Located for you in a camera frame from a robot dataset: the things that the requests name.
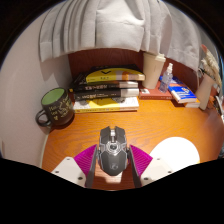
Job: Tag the orange book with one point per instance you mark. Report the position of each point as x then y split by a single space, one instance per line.
194 104

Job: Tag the yellow and white book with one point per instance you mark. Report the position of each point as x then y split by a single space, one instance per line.
106 105

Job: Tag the clear spray bottle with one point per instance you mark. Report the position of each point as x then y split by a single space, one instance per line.
165 81

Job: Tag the white yellow black mouse pad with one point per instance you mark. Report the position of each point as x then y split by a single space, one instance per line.
175 151

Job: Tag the white flower bouquet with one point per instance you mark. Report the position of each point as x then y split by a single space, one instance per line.
210 63

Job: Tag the black book with white edge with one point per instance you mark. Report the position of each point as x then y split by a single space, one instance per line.
103 86
103 95

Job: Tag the yellow and black book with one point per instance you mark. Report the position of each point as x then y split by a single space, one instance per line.
113 75

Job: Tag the blue book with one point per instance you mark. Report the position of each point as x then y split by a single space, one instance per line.
181 91

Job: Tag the dark grey computer mouse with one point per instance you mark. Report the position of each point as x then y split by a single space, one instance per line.
113 150

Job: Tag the red book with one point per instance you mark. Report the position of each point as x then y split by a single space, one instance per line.
150 94

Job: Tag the dark mug with green inside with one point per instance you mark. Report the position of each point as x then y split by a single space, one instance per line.
58 110

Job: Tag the white pleated curtain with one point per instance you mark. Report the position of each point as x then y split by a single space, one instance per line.
116 23

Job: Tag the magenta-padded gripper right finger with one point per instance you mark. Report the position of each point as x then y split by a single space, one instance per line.
156 168

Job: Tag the white ceramic jug vase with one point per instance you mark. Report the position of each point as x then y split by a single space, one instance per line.
204 91

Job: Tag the cream tumbler with lid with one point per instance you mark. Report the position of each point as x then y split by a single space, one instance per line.
153 70

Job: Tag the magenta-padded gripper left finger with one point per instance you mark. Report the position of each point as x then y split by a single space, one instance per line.
68 170

